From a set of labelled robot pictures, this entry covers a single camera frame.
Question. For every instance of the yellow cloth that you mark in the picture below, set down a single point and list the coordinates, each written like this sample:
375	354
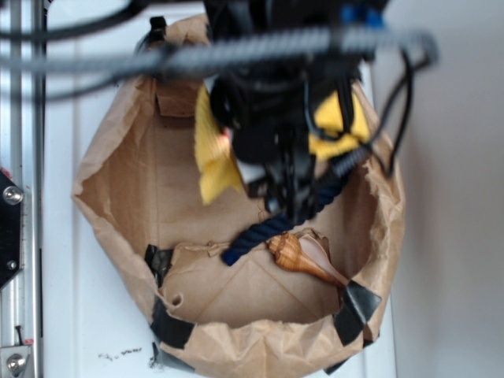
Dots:
213	152

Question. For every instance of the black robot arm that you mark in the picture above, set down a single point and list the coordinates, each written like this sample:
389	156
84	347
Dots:
284	117

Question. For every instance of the brown spiral seashell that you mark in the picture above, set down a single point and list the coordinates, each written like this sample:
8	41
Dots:
304	254

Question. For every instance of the brown paper bag basin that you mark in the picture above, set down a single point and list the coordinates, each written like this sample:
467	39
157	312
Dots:
138	187

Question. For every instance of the white plastic board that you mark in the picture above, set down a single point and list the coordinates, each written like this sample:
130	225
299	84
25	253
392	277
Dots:
91	326

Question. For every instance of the aluminium frame rail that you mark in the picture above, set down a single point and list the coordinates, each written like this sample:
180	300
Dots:
22	129

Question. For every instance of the silver corner bracket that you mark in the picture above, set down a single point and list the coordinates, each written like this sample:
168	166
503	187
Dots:
17	362

